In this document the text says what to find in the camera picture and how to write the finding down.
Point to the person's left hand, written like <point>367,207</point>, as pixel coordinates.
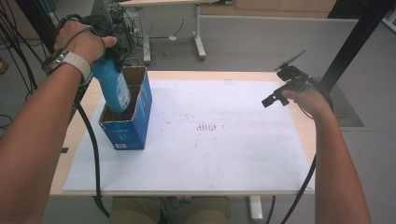
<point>82,42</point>

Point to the wooden cabinet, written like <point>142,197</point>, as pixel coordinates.
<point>280,7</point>

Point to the brown cardboard piece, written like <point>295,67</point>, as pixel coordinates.
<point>3,66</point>

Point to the person's leg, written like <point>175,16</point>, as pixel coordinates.
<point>210,211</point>
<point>135,211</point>

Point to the white table leg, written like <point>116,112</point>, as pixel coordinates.
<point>256,208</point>

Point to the blue cardboard box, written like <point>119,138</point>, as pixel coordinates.
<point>127,133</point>

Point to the person's left leg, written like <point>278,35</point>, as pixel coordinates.
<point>135,211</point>

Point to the grey floor mat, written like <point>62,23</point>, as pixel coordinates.
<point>348,109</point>

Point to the blue plastic bottle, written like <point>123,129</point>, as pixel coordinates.
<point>113,84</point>

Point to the black metal post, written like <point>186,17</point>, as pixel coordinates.
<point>358,37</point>
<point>40,28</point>

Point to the white power adapter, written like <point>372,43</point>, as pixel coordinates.
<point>172,38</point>

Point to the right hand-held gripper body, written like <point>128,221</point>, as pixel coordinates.
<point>294,76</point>

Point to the black computer tower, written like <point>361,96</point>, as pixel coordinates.
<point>123,34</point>

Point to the person's right hand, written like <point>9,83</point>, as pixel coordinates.
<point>309,101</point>

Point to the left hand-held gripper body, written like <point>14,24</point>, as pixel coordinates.
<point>107,31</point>

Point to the small black tape piece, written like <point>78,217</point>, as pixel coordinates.
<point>64,150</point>

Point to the person's right leg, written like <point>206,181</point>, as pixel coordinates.
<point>210,211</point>

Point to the white desk in background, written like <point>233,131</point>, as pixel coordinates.
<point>146,28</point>

